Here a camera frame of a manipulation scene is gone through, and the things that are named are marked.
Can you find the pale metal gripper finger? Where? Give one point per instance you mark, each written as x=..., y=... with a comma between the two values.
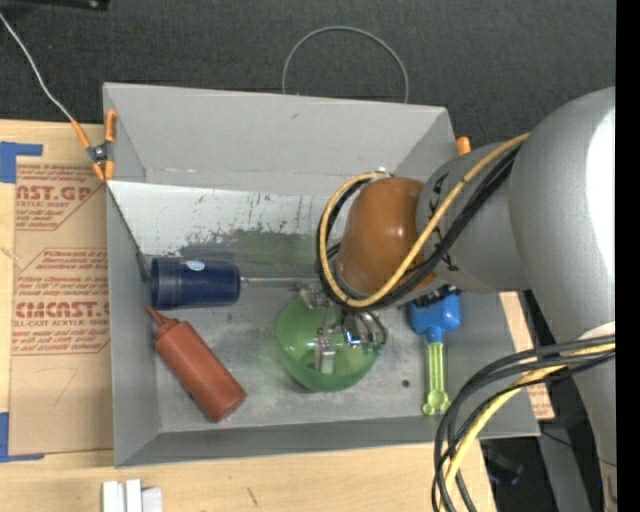
x=327, y=361

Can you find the dark blue cup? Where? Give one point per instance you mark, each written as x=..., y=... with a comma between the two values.
x=195, y=285

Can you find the grey metal bin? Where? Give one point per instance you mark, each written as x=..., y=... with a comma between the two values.
x=260, y=410

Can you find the clear green plastic bowl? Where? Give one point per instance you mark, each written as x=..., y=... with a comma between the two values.
x=300, y=360

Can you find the brown cardboard board red print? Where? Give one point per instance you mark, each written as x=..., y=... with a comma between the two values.
x=60, y=390

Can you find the red-brown squeeze bottle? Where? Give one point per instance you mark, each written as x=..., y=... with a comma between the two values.
x=200, y=367

